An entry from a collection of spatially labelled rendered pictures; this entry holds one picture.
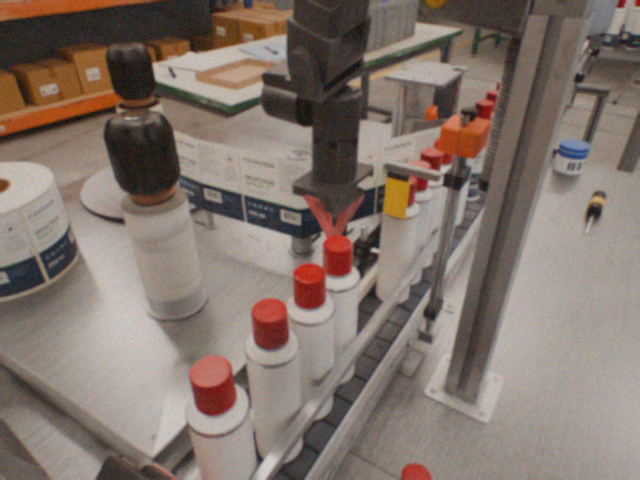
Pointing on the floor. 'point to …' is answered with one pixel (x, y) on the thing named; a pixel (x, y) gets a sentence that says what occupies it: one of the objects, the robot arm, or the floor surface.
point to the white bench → (223, 104)
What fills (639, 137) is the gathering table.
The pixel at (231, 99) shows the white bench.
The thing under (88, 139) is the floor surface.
